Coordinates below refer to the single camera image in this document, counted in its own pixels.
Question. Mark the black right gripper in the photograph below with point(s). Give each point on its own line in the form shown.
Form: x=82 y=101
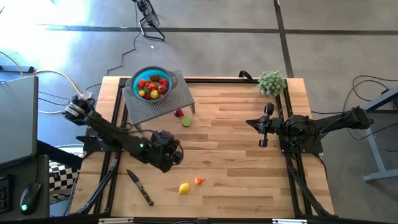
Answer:
x=276 y=126

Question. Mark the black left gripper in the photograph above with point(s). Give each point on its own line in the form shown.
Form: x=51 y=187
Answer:
x=164 y=149

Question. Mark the yellow plastic lemon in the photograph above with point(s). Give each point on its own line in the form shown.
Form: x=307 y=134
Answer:
x=184 y=188
x=154 y=94

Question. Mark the orange pear with stem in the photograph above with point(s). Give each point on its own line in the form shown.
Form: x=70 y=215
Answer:
x=198 y=181

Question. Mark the grey perforated metal shelf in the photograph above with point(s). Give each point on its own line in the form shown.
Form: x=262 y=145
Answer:
x=174 y=102

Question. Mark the red plastic strawberry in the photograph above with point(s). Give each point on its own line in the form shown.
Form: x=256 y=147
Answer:
x=147 y=96
x=163 y=81
x=141 y=83

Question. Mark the dark red apple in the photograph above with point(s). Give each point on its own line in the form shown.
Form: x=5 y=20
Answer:
x=162 y=89

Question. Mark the small orange red fruit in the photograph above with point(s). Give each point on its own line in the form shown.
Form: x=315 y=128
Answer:
x=152 y=86

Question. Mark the blue collapsible colander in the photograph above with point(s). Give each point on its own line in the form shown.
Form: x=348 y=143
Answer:
x=136 y=77

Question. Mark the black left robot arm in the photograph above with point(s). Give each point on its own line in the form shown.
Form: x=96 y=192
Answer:
x=105 y=130

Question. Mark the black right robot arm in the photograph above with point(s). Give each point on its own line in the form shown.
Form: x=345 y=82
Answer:
x=326 y=126

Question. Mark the green plant in white pot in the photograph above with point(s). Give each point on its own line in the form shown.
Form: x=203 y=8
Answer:
x=271 y=82

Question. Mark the white power adapter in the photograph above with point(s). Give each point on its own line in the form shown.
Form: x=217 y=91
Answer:
x=87 y=94

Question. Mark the black white checkerboard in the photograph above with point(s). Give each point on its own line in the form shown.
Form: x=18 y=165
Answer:
x=62 y=180

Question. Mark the grey metal table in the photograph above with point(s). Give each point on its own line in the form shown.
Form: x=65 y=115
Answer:
x=374 y=149

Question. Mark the black desk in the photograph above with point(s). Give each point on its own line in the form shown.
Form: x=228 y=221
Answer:
x=40 y=174

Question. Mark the black computer mouse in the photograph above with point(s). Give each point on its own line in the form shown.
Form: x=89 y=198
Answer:
x=29 y=196

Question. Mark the black keyboard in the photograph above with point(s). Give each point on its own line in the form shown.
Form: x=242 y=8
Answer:
x=4 y=196

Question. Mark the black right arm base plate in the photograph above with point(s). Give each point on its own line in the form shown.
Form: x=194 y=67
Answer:
x=311 y=146

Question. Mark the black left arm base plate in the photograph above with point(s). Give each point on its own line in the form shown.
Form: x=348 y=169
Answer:
x=93 y=146

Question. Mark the silver metal bracket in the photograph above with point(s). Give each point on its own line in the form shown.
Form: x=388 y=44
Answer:
x=115 y=221
x=289 y=221

